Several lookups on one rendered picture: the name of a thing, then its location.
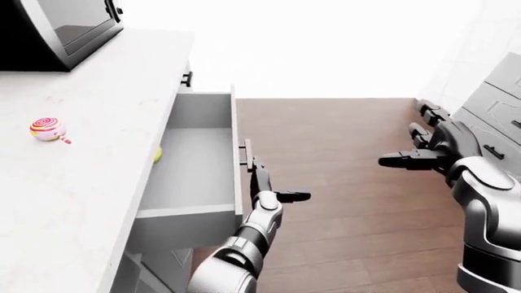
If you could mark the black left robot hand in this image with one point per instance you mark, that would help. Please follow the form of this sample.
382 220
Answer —
264 180

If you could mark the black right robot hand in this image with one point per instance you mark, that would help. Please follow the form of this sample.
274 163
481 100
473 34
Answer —
441 143

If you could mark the grey drawer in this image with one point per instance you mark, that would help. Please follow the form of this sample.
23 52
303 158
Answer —
199 164

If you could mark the grey panelled cabinet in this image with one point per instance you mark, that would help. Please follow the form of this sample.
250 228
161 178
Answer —
492 103

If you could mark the yellow green ball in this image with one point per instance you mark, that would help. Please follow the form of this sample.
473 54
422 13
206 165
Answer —
158 154

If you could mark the grey counter cabinet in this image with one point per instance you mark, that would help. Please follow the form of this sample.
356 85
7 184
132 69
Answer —
163 265

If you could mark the pink swirl lollipop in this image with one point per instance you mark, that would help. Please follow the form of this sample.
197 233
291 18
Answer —
48 129

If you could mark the black microwave oven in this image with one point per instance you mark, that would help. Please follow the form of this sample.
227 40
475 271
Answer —
53 30

